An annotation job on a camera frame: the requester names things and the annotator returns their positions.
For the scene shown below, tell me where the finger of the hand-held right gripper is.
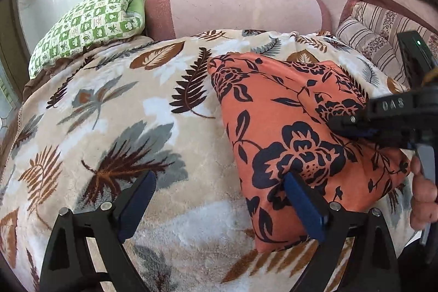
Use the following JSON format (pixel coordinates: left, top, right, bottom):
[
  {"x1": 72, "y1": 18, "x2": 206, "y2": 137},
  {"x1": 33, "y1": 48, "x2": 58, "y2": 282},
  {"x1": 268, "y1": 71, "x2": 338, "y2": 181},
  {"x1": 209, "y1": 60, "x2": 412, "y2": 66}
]
[{"x1": 327, "y1": 113, "x2": 380, "y2": 143}]

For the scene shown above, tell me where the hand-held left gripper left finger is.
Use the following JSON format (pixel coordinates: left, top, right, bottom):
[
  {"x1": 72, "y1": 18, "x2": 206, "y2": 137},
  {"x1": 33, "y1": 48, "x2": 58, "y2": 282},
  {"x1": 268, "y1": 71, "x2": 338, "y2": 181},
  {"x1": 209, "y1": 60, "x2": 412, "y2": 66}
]
[{"x1": 39, "y1": 170, "x2": 157, "y2": 292}]

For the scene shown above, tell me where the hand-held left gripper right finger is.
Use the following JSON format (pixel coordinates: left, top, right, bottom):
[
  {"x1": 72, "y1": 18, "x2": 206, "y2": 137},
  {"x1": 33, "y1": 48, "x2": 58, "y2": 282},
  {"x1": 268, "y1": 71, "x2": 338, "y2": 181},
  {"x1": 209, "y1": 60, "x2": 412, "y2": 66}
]
[{"x1": 283, "y1": 172, "x2": 402, "y2": 292}]

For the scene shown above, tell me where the orange floral garment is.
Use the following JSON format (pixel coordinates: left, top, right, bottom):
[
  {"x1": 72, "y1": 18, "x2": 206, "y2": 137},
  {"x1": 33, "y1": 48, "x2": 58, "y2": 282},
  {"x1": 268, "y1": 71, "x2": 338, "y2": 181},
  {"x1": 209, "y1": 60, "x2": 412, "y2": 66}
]
[{"x1": 207, "y1": 52, "x2": 411, "y2": 253}]

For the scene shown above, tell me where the person's right hand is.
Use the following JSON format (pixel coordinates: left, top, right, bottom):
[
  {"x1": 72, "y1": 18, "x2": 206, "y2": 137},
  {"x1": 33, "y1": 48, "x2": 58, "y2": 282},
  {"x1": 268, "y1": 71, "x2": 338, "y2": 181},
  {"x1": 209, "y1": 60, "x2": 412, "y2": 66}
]
[{"x1": 409, "y1": 155, "x2": 438, "y2": 231}]

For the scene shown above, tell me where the striped floral cushion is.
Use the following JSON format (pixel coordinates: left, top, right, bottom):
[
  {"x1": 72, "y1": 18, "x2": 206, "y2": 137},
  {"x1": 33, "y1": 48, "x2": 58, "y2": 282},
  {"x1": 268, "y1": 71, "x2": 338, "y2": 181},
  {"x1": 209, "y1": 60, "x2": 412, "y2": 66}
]
[{"x1": 333, "y1": 1, "x2": 438, "y2": 91}]

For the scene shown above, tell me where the leaf print fleece blanket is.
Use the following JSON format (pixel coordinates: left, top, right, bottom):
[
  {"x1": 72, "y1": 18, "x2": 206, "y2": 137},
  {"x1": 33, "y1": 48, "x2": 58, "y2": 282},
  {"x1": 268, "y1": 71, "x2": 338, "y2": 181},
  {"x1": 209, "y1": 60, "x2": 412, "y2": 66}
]
[{"x1": 0, "y1": 28, "x2": 425, "y2": 292}]

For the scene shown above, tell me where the brown quilted bedspread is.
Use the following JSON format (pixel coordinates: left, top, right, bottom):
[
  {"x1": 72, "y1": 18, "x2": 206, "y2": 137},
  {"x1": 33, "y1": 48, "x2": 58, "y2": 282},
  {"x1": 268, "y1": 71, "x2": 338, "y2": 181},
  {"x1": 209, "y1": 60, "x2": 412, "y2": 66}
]
[{"x1": 21, "y1": 35, "x2": 154, "y2": 101}]

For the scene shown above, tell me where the pink bolster cushion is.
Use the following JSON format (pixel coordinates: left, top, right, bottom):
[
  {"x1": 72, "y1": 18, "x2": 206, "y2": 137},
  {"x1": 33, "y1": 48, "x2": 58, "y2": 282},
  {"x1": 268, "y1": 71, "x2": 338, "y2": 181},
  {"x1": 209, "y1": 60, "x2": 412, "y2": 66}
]
[{"x1": 144, "y1": 0, "x2": 332, "y2": 41}]

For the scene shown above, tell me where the stained glass window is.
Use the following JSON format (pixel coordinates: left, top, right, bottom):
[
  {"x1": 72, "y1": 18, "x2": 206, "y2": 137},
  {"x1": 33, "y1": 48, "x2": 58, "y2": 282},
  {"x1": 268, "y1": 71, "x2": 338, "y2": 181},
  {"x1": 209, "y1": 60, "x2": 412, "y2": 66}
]
[{"x1": 0, "y1": 71, "x2": 22, "y2": 130}]

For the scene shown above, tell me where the green checked pillow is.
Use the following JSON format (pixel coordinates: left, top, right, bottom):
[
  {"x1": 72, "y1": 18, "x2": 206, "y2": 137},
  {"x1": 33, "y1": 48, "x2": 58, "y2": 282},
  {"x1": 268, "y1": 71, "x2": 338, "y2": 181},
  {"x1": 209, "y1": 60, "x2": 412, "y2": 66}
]
[{"x1": 28, "y1": 0, "x2": 151, "y2": 80}]

